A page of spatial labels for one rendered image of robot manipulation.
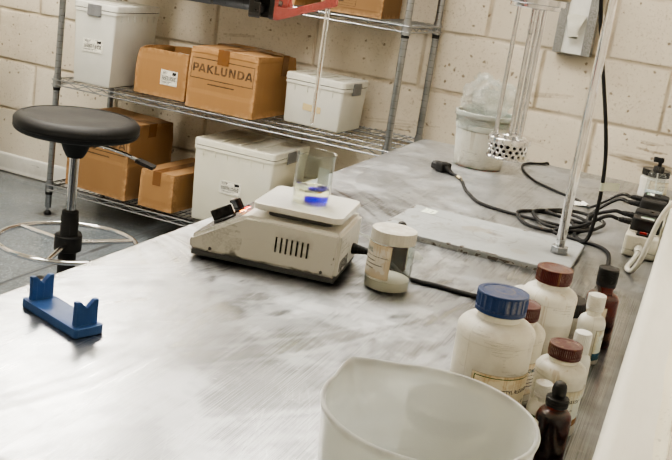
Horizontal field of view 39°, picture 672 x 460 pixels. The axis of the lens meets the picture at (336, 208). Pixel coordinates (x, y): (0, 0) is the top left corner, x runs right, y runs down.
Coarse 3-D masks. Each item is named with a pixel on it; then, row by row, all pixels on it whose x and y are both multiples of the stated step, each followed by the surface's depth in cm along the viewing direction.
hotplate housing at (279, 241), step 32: (224, 224) 122; (256, 224) 120; (288, 224) 120; (320, 224) 121; (352, 224) 125; (224, 256) 123; (256, 256) 121; (288, 256) 120; (320, 256) 119; (352, 256) 129
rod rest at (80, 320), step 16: (32, 288) 98; (48, 288) 100; (32, 304) 98; (48, 304) 98; (64, 304) 99; (80, 304) 93; (96, 304) 95; (48, 320) 96; (64, 320) 95; (80, 320) 94; (96, 320) 95; (80, 336) 93
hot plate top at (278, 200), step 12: (276, 192) 127; (288, 192) 128; (264, 204) 120; (276, 204) 121; (288, 204) 122; (336, 204) 125; (348, 204) 126; (300, 216) 119; (312, 216) 119; (324, 216) 119; (336, 216) 119; (348, 216) 121
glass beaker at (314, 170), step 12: (300, 156) 120; (312, 156) 118; (324, 156) 124; (336, 156) 121; (300, 168) 120; (312, 168) 119; (324, 168) 120; (300, 180) 120; (312, 180) 120; (324, 180) 120; (300, 192) 121; (312, 192) 120; (324, 192) 121; (300, 204) 121; (312, 204) 121; (324, 204) 121
